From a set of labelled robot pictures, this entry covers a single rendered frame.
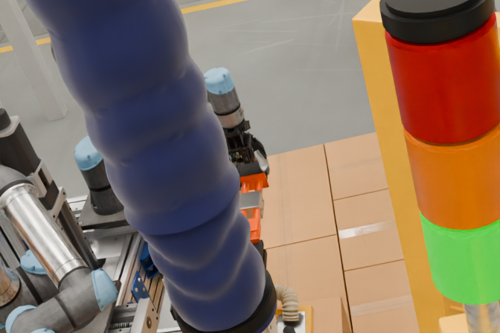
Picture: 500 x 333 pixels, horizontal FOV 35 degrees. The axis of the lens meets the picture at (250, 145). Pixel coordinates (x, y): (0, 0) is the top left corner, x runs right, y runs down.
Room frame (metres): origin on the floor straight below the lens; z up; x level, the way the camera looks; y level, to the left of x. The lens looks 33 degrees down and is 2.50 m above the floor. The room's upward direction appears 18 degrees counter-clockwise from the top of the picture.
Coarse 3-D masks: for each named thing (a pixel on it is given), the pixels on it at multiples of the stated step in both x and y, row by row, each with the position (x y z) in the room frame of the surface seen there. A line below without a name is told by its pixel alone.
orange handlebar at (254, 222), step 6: (258, 180) 1.83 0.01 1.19; (246, 186) 1.82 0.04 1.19; (258, 186) 1.80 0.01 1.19; (246, 192) 1.80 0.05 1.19; (258, 210) 1.70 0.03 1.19; (252, 216) 1.69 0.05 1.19; (258, 216) 1.68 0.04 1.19; (252, 222) 1.65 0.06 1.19; (258, 222) 1.65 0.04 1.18; (252, 228) 1.63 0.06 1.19; (258, 228) 1.63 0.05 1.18; (252, 234) 1.61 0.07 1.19; (258, 234) 1.61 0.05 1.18
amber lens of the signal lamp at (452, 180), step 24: (408, 144) 0.32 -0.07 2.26; (432, 144) 0.30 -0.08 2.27; (456, 144) 0.30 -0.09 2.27; (480, 144) 0.30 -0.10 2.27; (432, 168) 0.30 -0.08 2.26; (456, 168) 0.30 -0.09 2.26; (480, 168) 0.29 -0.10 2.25; (432, 192) 0.30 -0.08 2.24; (456, 192) 0.30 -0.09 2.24; (480, 192) 0.29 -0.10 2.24; (432, 216) 0.31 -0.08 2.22; (456, 216) 0.30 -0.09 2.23; (480, 216) 0.29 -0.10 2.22
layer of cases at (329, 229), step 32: (288, 160) 2.80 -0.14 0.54; (320, 160) 2.73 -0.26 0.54; (352, 160) 2.66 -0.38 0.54; (288, 192) 2.59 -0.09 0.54; (320, 192) 2.52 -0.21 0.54; (352, 192) 2.46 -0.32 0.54; (384, 192) 2.40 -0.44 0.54; (288, 224) 2.39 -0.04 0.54; (320, 224) 2.33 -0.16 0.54; (352, 224) 2.27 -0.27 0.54; (384, 224) 2.22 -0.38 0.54; (288, 256) 2.22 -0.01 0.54; (320, 256) 2.16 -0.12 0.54; (352, 256) 2.11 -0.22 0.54; (384, 256) 2.06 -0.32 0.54; (320, 288) 2.01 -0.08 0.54; (352, 288) 1.96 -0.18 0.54; (384, 288) 1.91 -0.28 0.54; (352, 320) 1.82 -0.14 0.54; (384, 320) 1.78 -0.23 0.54; (416, 320) 1.74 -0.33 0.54
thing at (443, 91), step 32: (480, 32) 0.30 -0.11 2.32; (416, 64) 0.30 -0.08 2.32; (448, 64) 0.29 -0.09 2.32; (480, 64) 0.30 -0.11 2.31; (416, 96) 0.30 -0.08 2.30; (448, 96) 0.30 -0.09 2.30; (480, 96) 0.30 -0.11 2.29; (416, 128) 0.31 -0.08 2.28; (448, 128) 0.30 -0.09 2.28; (480, 128) 0.29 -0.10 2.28
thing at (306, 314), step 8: (280, 312) 1.43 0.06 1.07; (304, 312) 1.40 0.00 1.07; (312, 312) 1.41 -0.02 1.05; (280, 320) 1.40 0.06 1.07; (296, 320) 1.38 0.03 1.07; (304, 320) 1.38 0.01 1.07; (312, 320) 1.39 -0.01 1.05; (280, 328) 1.38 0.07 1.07; (288, 328) 1.35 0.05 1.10; (296, 328) 1.36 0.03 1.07; (304, 328) 1.35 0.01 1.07; (312, 328) 1.36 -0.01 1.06
